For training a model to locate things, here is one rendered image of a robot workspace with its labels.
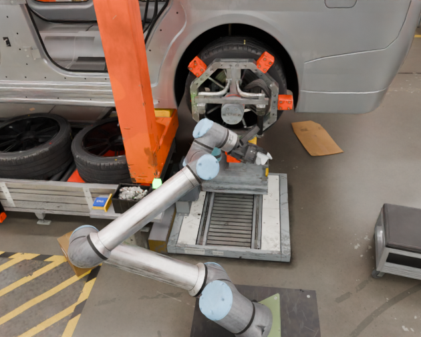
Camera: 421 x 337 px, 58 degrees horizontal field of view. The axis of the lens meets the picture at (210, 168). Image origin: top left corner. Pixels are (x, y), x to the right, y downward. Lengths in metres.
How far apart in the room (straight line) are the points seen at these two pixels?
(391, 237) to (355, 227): 0.53
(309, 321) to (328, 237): 0.91
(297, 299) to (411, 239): 0.77
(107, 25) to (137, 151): 0.70
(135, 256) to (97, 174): 1.16
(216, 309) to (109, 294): 1.05
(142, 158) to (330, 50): 1.25
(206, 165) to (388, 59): 1.45
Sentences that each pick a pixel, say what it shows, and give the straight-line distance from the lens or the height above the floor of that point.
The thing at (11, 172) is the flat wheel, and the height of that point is 0.39.
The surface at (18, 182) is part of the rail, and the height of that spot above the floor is 0.39.
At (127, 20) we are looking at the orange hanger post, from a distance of 1.87.
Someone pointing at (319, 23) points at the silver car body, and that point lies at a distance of 2.33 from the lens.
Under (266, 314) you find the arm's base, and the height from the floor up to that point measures 0.52.
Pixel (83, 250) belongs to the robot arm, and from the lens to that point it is 1.46.
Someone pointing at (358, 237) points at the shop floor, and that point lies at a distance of 2.80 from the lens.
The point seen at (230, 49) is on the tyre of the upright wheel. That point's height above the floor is 1.17.
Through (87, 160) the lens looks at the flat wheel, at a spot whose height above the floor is 0.50.
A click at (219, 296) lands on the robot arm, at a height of 0.66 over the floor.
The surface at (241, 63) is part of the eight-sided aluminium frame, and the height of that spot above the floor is 1.12.
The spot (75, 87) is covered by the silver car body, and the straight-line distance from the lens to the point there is 2.77.
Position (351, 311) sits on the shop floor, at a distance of 2.43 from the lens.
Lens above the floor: 1.98
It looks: 38 degrees down
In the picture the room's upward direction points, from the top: 3 degrees counter-clockwise
